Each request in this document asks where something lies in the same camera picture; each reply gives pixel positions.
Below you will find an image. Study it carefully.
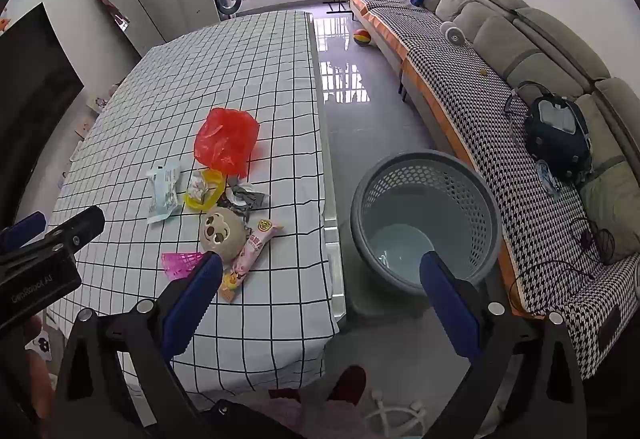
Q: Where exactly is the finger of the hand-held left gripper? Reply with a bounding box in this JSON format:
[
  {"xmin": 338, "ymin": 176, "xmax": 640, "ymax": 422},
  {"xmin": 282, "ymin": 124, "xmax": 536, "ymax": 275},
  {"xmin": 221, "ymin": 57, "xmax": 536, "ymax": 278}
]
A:
[
  {"xmin": 0, "ymin": 211, "xmax": 47, "ymax": 250},
  {"xmin": 0, "ymin": 206, "xmax": 106, "ymax": 266}
]

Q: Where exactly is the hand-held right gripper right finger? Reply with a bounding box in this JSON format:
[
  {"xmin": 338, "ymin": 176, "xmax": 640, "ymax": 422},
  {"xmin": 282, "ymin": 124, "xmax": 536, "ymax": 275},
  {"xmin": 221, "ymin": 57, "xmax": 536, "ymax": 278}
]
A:
[{"xmin": 419, "ymin": 250, "xmax": 588, "ymax": 439}]

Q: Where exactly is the yellow plastic ring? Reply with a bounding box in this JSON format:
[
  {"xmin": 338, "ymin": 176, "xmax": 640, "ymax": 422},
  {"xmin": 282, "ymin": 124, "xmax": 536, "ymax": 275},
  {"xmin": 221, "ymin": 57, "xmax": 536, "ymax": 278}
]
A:
[{"xmin": 184, "ymin": 169, "xmax": 224, "ymax": 212}]

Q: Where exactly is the pink snack wrapper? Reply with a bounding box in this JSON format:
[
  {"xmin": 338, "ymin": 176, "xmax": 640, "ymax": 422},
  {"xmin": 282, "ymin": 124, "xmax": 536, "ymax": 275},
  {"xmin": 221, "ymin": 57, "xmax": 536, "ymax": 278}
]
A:
[{"xmin": 217, "ymin": 219, "xmax": 284, "ymax": 305}]

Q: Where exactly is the blue lanyard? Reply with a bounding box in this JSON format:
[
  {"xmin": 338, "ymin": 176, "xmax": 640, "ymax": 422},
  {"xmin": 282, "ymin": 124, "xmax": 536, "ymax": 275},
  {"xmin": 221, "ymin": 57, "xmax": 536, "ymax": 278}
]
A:
[{"xmin": 534, "ymin": 159, "xmax": 563, "ymax": 197}]

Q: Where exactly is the houndstooth sofa cover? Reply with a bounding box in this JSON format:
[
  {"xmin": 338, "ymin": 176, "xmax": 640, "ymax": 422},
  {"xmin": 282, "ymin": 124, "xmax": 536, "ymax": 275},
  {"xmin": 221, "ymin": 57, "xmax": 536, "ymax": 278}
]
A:
[{"xmin": 345, "ymin": 0, "xmax": 640, "ymax": 380}]

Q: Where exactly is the silver foil wrapper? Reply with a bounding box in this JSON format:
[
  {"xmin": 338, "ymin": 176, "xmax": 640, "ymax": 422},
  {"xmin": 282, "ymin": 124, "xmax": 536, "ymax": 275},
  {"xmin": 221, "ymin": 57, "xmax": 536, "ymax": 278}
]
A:
[{"xmin": 227, "ymin": 184, "xmax": 269, "ymax": 210}]

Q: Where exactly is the person's pink trouser leg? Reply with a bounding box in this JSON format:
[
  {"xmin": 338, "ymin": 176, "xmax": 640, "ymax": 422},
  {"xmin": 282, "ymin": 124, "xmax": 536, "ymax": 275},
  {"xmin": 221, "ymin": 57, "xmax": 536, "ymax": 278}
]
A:
[{"xmin": 247, "ymin": 394, "xmax": 371, "ymax": 439}]

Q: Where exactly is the red plastic bag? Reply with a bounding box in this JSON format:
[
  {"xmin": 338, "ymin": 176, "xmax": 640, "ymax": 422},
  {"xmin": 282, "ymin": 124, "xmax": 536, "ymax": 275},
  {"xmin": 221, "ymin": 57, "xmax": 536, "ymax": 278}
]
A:
[{"xmin": 194, "ymin": 107, "xmax": 261, "ymax": 180}]

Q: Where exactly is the light blue wrapper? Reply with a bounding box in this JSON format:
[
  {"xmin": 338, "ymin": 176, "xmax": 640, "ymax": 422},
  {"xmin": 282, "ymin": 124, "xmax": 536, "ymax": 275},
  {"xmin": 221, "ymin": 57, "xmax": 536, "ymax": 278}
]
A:
[{"xmin": 146, "ymin": 163, "xmax": 183, "ymax": 225}]

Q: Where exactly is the beige sloth face toy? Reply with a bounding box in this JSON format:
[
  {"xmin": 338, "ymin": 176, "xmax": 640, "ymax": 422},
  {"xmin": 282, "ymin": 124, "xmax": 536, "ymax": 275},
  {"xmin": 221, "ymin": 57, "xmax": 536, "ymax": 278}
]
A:
[{"xmin": 199, "ymin": 206, "xmax": 248, "ymax": 262}]

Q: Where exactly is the pink plastic comb piece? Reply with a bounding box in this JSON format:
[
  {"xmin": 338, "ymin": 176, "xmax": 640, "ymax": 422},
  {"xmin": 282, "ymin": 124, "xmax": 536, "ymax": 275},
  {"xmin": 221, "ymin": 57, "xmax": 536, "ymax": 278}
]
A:
[{"xmin": 160, "ymin": 251, "xmax": 206, "ymax": 282}]

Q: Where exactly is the dark red slipper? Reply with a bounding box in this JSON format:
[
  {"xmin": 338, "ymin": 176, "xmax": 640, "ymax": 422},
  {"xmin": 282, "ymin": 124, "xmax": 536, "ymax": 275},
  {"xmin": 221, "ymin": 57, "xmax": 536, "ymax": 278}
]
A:
[{"xmin": 327, "ymin": 365, "xmax": 367, "ymax": 407}]

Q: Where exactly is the black cable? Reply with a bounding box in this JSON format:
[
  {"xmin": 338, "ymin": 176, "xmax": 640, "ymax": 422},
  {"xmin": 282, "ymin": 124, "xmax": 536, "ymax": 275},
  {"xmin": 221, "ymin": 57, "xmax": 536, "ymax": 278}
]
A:
[{"xmin": 510, "ymin": 216, "xmax": 616, "ymax": 315}]

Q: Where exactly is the black television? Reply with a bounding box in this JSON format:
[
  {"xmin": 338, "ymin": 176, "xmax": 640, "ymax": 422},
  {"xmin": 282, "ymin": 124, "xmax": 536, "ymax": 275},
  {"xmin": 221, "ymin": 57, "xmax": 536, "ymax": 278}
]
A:
[{"xmin": 0, "ymin": 3, "xmax": 85, "ymax": 230}]

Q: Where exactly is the navy blue bag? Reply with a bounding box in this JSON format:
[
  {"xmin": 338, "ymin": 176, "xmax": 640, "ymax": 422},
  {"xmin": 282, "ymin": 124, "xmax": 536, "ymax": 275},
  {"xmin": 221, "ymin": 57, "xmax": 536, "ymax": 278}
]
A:
[{"xmin": 524, "ymin": 94, "xmax": 593, "ymax": 180}]

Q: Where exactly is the checked white tablecloth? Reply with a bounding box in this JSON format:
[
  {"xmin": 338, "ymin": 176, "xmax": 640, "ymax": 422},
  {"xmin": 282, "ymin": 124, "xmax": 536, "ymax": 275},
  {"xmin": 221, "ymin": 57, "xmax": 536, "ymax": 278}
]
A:
[{"xmin": 47, "ymin": 10, "xmax": 346, "ymax": 395}]

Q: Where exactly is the olive loose cushion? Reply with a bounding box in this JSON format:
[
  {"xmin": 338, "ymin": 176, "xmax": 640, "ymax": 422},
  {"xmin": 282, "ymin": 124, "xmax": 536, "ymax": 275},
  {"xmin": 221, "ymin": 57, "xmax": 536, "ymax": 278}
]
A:
[{"xmin": 580, "ymin": 154, "xmax": 640, "ymax": 265}]

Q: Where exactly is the cartoon sticker card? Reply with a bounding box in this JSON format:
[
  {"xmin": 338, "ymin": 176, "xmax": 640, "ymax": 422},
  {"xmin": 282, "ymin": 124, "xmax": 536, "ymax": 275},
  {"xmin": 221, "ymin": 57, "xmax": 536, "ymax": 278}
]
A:
[{"xmin": 25, "ymin": 334, "xmax": 51, "ymax": 362}]

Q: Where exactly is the grey perforated basket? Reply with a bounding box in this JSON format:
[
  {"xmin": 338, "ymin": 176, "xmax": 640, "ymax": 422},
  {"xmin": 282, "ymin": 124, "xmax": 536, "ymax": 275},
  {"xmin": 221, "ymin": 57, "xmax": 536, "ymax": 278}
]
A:
[{"xmin": 350, "ymin": 150, "xmax": 502, "ymax": 296}]

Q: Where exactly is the grey-green sofa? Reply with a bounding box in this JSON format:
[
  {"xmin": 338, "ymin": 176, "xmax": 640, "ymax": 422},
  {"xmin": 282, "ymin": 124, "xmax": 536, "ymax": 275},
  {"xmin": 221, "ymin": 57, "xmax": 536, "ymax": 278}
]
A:
[{"xmin": 345, "ymin": 0, "xmax": 640, "ymax": 380}]

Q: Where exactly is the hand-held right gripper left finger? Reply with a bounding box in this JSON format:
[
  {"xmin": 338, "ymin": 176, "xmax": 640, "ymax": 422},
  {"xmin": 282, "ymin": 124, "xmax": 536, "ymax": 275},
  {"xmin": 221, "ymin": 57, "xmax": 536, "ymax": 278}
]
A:
[{"xmin": 52, "ymin": 251, "xmax": 224, "ymax": 439}]

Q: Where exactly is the grey cabinet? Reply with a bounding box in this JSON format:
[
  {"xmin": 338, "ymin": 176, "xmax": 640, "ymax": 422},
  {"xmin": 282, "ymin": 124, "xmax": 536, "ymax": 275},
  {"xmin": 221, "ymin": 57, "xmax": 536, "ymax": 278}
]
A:
[{"xmin": 173, "ymin": 0, "xmax": 221, "ymax": 34}]

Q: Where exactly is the white plastic stand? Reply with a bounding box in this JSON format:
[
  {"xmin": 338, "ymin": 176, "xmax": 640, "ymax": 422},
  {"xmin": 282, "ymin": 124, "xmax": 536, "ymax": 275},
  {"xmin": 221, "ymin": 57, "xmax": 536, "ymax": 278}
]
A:
[{"xmin": 362, "ymin": 391, "xmax": 428, "ymax": 435}]

